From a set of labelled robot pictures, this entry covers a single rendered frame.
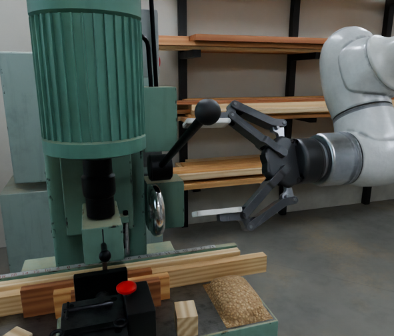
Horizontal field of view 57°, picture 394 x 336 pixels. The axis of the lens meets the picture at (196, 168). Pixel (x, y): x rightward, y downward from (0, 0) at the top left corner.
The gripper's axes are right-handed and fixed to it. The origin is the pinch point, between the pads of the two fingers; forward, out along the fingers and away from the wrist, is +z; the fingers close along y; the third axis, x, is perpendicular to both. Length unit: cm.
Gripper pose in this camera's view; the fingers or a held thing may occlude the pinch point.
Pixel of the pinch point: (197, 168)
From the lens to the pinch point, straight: 53.9
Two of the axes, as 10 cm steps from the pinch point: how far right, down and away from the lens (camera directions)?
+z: -9.6, 0.6, -2.8
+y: -1.1, -9.8, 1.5
